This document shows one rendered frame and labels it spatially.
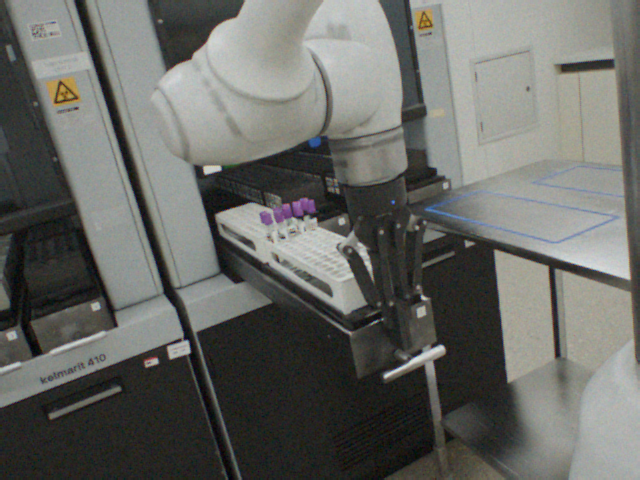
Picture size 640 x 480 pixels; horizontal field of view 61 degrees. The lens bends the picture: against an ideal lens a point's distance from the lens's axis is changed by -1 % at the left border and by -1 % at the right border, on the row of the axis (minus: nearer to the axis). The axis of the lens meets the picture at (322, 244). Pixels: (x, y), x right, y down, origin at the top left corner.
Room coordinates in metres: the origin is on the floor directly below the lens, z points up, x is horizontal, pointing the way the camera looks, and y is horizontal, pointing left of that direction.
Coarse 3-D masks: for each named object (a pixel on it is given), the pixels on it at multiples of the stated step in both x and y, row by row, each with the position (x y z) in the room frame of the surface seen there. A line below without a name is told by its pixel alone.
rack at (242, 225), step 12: (252, 204) 1.28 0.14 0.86; (216, 216) 1.24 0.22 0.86; (228, 216) 1.21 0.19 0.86; (240, 216) 1.19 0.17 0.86; (252, 216) 1.16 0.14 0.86; (228, 228) 1.25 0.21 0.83; (240, 228) 1.08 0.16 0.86; (252, 228) 1.06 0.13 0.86; (276, 228) 1.03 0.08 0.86; (240, 240) 1.18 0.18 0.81; (252, 240) 1.16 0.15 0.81; (252, 252) 1.04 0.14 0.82; (264, 252) 0.99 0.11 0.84
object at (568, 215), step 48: (480, 192) 1.13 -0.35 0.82; (528, 192) 1.06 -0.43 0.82; (576, 192) 1.00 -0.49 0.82; (480, 240) 0.88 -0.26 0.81; (528, 240) 0.81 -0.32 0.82; (576, 240) 0.77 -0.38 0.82; (624, 240) 0.73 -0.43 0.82; (624, 288) 0.62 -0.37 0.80; (432, 384) 1.12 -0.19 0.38; (528, 384) 1.19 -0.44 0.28; (576, 384) 1.15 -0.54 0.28; (432, 432) 1.13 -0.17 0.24; (480, 432) 1.05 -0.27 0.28; (528, 432) 1.02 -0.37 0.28
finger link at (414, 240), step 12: (420, 228) 0.68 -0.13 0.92; (408, 240) 0.69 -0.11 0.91; (420, 240) 0.68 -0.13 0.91; (408, 252) 0.69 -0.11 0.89; (420, 252) 0.67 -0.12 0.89; (408, 264) 0.68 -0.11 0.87; (420, 264) 0.67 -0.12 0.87; (408, 276) 0.69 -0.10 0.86; (420, 276) 0.67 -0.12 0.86; (420, 288) 0.67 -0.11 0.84
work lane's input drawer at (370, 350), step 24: (216, 240) 1.25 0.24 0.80; (240, 264) 1.07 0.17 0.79; (264, 264) 0.97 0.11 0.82; (264, 288) 0.96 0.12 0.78; (288, 288) 0.86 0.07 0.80; (288, 312) 0.86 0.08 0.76; (312, 312) 0.76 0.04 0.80; (336, 312) 0.71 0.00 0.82; (360, 312) 0.69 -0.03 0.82; (336, 336) 0.69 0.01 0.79; (360, 336) 0.66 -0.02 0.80; (384, 336) 0.67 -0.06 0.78; (432, 336) 0.71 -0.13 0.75; (360, 360) 0.66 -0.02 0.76; (384, 360) 0.67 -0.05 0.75; (408, 360) 0.65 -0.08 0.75
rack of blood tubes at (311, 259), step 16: (288, 240) 0.94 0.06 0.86; (304, 240) 0.92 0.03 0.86; (320, 240) 0.90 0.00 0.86; (336, 240) 0.88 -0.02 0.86; (288, 256) 0.86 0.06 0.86; (304, 256) 0.84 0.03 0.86; (320, 256) 0.82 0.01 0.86; (336, 256) 0.81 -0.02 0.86; (288, 272) 0.87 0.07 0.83; (304, 272) 0.86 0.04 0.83; (320, 272) 0.75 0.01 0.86; (336, 272) 0.74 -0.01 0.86; (304, 288) 0.82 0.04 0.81; (320, 288) 0.82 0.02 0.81; (336, 288) 0.71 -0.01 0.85; (352, 288) 0.70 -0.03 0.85; (336, 304) 0.72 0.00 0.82; (352, 304) 0.70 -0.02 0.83
